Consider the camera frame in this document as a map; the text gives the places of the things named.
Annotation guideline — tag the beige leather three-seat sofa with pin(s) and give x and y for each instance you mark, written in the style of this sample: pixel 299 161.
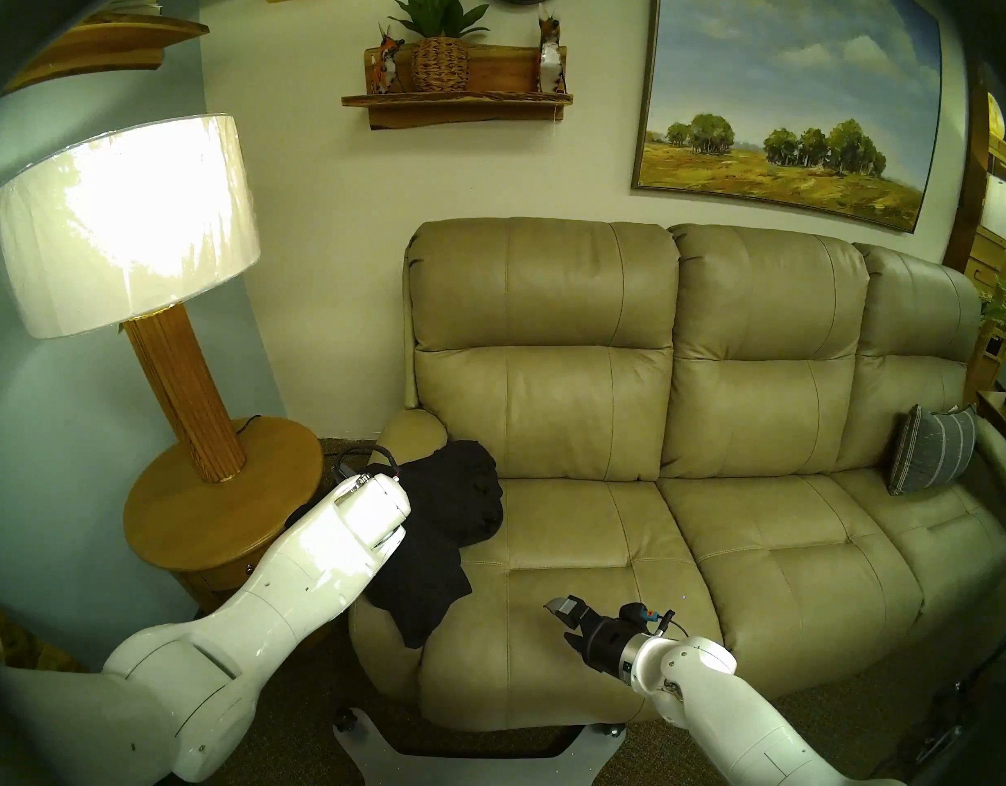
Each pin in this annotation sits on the beige leather three-seat sofa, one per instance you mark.
pixel 757 547

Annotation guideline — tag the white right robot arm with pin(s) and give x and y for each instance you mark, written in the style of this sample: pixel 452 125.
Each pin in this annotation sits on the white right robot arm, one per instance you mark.
pixel 732 727

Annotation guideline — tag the framed landscape painting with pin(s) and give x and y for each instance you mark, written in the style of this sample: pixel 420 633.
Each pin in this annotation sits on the framed landscape painting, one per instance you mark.
pixel 789 97

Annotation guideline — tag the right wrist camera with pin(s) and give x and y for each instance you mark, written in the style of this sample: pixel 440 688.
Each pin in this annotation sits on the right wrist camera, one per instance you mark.
pixel 638 616

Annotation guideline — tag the curved wooden corner shelf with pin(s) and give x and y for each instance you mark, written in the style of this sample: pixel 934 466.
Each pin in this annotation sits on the curved wooden corner shelf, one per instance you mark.
pixel 101 43

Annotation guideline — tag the round wooden side table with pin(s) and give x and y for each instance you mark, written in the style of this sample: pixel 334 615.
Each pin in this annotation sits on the round wooden side table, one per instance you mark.
pixel 216 514

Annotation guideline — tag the unframed picture leaning on wall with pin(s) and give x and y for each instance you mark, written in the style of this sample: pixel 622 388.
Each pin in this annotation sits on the unframed picture leaning on wall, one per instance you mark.
pixel 20 637

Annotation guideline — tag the wooden table lamp white shade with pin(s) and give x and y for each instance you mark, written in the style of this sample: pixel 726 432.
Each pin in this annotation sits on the wooden table lamp white shade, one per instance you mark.
pixel 126 219

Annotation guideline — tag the green plant in woven pot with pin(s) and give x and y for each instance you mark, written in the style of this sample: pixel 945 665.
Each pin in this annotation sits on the green plant in woven pot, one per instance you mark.
pixel 440 65

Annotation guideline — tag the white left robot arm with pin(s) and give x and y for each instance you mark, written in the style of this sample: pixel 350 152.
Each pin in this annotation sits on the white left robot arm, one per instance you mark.
pixel 265 612

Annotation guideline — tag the grey striped cushion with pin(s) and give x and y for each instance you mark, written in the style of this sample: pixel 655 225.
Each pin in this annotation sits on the grey striped cushion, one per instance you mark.
pixel 933 450

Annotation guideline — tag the orange fox figurine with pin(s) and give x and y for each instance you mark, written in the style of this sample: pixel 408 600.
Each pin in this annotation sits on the orange fox figurine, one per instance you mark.
pixel 386 68

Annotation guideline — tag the black jacket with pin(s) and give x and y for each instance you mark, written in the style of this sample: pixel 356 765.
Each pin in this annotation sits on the black jacket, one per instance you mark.
pixel 445 530

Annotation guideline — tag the stack of books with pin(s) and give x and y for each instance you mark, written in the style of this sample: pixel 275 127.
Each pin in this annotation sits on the stack of books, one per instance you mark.
pixel 134 6

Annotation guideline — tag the wooden cabinet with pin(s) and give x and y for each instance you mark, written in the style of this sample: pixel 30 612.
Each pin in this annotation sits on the wooden cabinet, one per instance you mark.
pixel 994 260

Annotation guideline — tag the white and orange cat figurine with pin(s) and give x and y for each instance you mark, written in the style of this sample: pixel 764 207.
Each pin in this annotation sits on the white and orange cat figurine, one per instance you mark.
pixel 551 60

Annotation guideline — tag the wooden wall shelf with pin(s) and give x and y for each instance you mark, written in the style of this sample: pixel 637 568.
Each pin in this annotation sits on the wooden wall shelf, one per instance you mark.
pixel 462 103

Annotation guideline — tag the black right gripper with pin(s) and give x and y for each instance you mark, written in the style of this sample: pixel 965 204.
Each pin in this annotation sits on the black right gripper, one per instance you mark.
pixel 605 643

